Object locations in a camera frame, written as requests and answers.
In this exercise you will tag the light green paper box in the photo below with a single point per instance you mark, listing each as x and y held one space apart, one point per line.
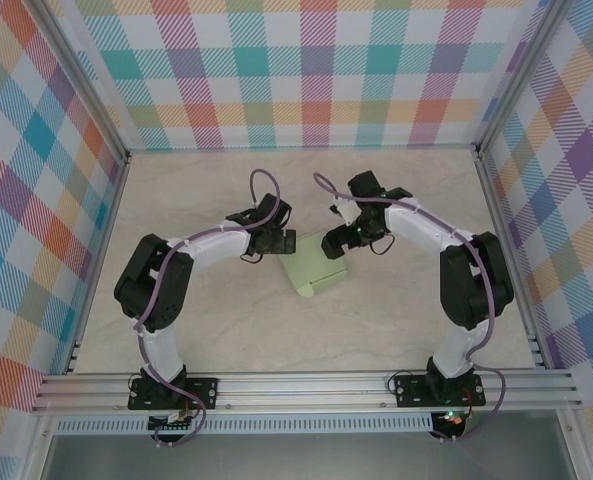
311 265

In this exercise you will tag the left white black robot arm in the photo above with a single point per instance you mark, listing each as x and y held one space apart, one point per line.
141 285

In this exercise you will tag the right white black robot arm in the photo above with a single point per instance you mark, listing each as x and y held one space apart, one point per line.
476 295

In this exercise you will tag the grey metal shelf panel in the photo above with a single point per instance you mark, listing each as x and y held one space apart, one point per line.
301 457

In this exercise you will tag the thin aluminium frame bar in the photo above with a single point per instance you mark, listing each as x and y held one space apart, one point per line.
226 149

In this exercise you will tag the right aluminium side rail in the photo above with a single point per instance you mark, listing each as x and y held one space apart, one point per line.
496 210

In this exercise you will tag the aluminium side rail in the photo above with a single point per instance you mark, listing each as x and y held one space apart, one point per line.
496 210
116 200

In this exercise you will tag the wide aluminium frame rail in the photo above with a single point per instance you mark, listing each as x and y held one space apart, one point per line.
301 392

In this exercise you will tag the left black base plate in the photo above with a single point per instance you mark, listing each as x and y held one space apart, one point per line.
211 387

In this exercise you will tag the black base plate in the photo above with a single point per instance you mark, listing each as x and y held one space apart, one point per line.
408 392
211 387

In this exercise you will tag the left aluminium side rail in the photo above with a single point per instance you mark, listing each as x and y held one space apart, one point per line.
116 200

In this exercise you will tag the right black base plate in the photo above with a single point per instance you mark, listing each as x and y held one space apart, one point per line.
408 392

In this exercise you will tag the right aluminium frame post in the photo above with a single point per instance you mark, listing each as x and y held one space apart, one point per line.
518 75

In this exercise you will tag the aluminium frame post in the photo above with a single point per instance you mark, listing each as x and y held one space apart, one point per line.
83 82
518 75

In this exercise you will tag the left aluminium frame post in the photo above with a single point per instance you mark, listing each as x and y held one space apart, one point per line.
83 82

